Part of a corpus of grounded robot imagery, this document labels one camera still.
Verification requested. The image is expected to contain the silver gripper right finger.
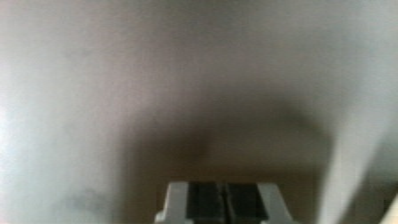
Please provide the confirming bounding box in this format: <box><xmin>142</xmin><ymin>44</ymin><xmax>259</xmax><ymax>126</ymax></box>
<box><xmin>222</xmin><ymin>181</ymin><xmax>302</xmax><ymax>224</ymax></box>

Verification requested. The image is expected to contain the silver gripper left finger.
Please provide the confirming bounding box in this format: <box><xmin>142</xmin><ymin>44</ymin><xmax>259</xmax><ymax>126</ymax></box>
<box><xmin>154</xmin><ymin>181</ymin><xmax>225</xmax><ymax>224</ymax></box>

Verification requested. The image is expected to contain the white cabinet body box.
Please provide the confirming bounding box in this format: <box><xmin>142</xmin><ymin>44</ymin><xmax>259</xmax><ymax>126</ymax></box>
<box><xmin>0</xmin><ymin>0</ymin><xmax>398</xmax><ymax>224</ymax></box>

